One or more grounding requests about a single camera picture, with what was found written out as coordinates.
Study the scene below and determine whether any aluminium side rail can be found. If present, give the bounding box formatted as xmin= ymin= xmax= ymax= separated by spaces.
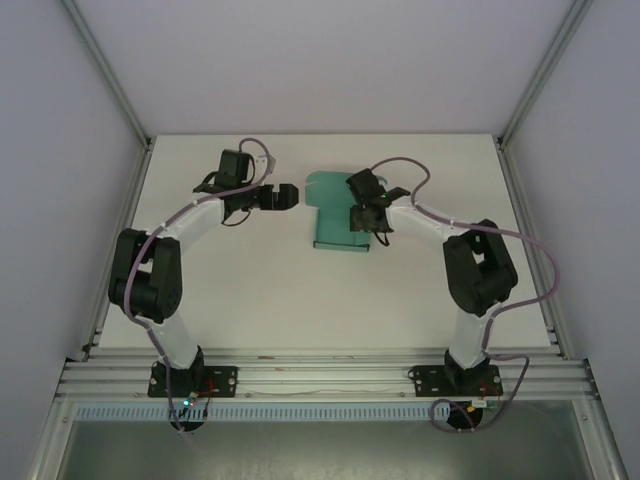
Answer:
xmin=79 ymin=139 xmax=154 ymax=362
xmin=496 ymin=138 xmax=570 ymax=359

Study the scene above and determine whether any black round cable grommet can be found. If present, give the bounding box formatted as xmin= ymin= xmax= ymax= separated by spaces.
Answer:
xmin=169 ymin=417 xmax=206 ymax=435
xmin=446 ymin=403 xmax=485 ymax=434

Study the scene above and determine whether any grey metal sheet panel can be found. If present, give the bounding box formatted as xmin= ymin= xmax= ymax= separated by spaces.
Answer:
xmin=53 ymin=418 xmax=604 ymax=480

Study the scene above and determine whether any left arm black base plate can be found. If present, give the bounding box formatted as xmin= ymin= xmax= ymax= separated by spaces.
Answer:
xmin=147 ymin=364 xmax=239 ymax=399

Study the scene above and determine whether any wide aluminium frame rail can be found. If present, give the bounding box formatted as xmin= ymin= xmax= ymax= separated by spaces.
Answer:
xmin=54 ymin=348 xmax=599 ymax=402

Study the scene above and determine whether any teal paper box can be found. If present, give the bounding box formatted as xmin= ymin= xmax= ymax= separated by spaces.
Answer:
xmin=304 ymin=169 xmax=372 ymax=253

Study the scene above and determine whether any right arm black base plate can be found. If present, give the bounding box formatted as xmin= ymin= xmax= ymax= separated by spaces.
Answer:
xmin=408 ymin=364 xmax=501 ymax=399

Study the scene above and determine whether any aluminium corner post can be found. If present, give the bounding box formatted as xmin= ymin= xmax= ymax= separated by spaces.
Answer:
xmin=496 ymin=0 xmax=595 ymax=149
xmin=62 ymin=0 xmax=154 ymax=151

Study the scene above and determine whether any slotted grey cable duct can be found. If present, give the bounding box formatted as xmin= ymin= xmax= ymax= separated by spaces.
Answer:
xmin=74 ymin=404 xmax=586 ymax=422

